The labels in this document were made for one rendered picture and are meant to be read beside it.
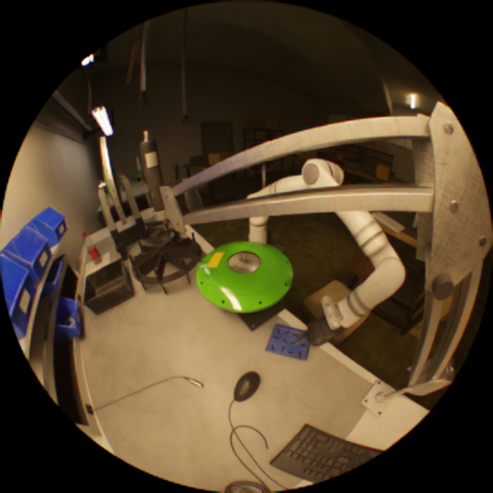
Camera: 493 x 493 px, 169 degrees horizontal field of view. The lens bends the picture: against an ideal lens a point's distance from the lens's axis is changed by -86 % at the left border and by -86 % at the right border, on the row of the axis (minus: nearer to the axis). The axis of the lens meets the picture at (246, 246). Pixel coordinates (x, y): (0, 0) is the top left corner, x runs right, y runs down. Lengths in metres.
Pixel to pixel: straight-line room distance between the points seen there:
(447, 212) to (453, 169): 0.03
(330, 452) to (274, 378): 0.30
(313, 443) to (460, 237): 0.51
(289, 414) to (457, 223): 0.51
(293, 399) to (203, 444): 0.28
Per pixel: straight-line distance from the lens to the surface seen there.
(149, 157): 0.39
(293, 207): 0.15
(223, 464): 0.56
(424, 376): 0.49
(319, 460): 0.56
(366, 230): 0.40
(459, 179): 0.15
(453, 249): 0.17
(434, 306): 0.22
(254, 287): 0.46
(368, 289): 0.40
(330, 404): 0.57
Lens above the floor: 1.44
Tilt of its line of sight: 36 degrees down
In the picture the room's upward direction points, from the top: 2 degrees counter-clockwise
